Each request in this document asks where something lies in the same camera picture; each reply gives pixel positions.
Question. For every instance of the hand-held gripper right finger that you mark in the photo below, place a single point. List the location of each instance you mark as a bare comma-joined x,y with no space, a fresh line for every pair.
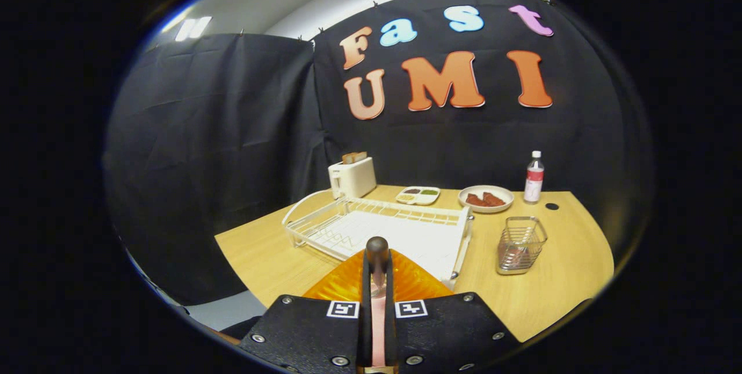
446,333

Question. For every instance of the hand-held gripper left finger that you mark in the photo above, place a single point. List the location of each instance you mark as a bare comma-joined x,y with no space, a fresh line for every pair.
313,333

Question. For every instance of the pink plate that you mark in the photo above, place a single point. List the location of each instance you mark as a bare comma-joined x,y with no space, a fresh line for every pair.
378,333

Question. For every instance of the white divided dish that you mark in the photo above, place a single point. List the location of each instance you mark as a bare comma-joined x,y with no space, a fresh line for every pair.
426,200

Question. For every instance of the white round meat plate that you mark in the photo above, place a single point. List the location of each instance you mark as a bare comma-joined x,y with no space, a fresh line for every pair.
504,193

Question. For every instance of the red meat slice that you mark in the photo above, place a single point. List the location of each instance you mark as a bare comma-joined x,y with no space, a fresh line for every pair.
494,200
475,200

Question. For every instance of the white toaster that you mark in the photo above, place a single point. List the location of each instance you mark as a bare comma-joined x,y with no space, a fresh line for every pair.
355,180

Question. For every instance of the clear red-label bottle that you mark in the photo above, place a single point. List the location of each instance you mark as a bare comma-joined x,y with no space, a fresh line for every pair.
534,180

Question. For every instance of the brown bread slice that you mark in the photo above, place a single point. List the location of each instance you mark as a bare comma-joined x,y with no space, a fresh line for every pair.
360,156
348,159

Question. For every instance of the black backdrop cloth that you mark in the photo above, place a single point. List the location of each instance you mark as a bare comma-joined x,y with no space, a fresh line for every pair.
220,159

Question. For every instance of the ceiling light panel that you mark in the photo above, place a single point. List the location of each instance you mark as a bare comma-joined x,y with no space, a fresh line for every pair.
193,28

